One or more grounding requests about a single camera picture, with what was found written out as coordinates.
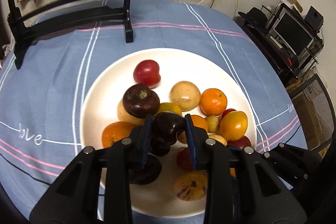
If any dark purple plum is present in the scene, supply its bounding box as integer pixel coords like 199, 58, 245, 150
122, 84, 161, 119

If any large red tomato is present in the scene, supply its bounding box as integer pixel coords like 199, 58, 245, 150
227, 136, 252, 149

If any orange fruit centre plate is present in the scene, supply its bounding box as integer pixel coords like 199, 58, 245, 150
178, 115, 209, 144

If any orange fruit plate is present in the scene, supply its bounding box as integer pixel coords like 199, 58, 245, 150
178, 115, 209, 144
101, 122, 135, 148

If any dark maroon plum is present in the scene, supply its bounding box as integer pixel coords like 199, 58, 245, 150
150, 111, 185, 157

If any small olive yellow fruit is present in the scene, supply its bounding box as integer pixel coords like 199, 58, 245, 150
205, 115, 219, 133

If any beige round fruit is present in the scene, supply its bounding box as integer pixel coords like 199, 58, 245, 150
170, 81, 201, 111

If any green yellow tomato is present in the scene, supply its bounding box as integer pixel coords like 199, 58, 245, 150
156, 102, 182, 115

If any orange fruit left plate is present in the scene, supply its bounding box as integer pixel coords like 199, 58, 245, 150
101, 122, 135, 148

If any orange tangerine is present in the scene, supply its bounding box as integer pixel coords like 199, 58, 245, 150
199, 88, 228, 116

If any pale peach fruit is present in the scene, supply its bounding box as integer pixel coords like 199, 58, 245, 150
117, 100, 145, 126

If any dark plum top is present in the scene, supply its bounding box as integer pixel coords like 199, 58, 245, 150
129, 155, 162, 185

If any small red tomato on plate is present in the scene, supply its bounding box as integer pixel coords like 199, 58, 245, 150
221, 108, 236, 118

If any yellow orange tomato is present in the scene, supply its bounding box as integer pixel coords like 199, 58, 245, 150
220, 111, 248, 141

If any white round plate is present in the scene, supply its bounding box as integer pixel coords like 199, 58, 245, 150
80, 48, 257, 218

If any red plum on plate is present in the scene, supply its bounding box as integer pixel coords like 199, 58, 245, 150
133, 60, 161, 89

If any tan onion like fruit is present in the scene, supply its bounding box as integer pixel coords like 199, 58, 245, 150
173, 170, 208, 201

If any orange fruit on cloth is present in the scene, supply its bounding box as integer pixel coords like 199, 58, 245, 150
230, 168, 236, 177

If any blue striped tablecloth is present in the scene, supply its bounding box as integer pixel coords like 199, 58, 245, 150
1, 0, 306, 217

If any computer monitor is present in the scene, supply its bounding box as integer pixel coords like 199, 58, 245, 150
270, 9, 314, 56

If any black wire shelf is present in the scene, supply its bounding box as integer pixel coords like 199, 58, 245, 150
235, 3, 324, 85

